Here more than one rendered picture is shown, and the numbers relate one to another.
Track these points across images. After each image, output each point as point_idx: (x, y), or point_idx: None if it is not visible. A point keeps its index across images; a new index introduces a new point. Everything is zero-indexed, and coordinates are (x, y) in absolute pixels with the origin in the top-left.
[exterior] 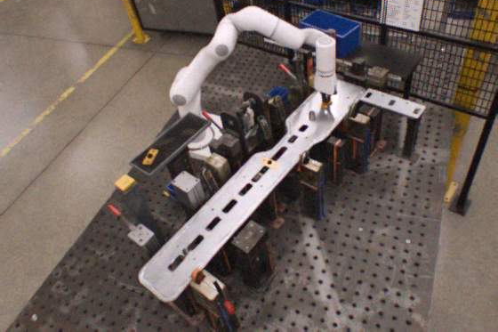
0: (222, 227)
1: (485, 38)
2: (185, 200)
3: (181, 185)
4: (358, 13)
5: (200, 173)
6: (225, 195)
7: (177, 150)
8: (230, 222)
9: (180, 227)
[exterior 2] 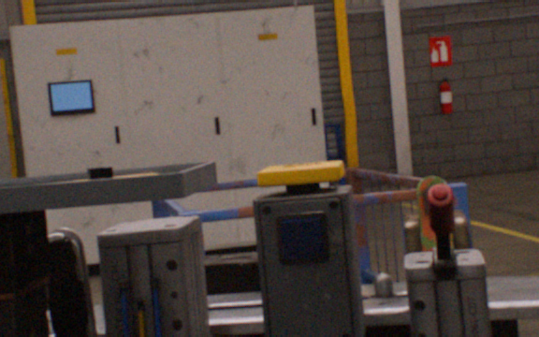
0: (236, 298)
1: None
2: (201, 301)
3: (177, 220)
4: None
5: (77, 244)
6: (99, 325)
7: (26, 178)
8: (208, 298)
9: None
